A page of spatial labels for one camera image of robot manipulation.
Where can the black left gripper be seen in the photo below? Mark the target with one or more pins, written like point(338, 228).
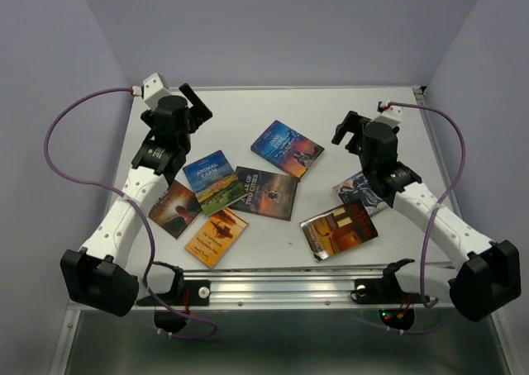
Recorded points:
point(198, 114)

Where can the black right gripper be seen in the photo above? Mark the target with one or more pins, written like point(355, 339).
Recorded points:
point(351, 118)

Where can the Jane Eyre blue book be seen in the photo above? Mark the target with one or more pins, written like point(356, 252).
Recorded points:
point(287, 150)

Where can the Animal Farm book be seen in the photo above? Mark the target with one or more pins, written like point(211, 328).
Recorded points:
point(214, 182)

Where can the A Tale of Two Cities book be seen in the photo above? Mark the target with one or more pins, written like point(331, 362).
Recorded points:
point(267, 194)

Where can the Three Days to See book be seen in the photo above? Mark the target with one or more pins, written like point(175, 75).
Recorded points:
point(175, 210)

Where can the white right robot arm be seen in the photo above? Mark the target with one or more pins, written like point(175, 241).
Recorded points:
point(484, 275)

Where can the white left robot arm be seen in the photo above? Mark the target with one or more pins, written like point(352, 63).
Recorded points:
point(95, 274)

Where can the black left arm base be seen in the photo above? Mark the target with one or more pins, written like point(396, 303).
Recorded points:
point(176, 302)

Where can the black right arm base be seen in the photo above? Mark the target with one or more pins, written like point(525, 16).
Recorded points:
point(387, 290)

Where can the Little Women book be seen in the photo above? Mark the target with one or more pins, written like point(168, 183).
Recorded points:
point(357, 188)

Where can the brown glossy paperback book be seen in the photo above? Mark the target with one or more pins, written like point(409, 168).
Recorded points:
point(340, 229)

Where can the orange Huckleberry Finn book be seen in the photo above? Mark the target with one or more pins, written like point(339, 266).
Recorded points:
point(216, 236)

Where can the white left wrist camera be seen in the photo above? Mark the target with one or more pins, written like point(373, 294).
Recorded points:
point(153, 89)

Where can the aluminium mounting rail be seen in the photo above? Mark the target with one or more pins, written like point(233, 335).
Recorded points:
point(299, 288)

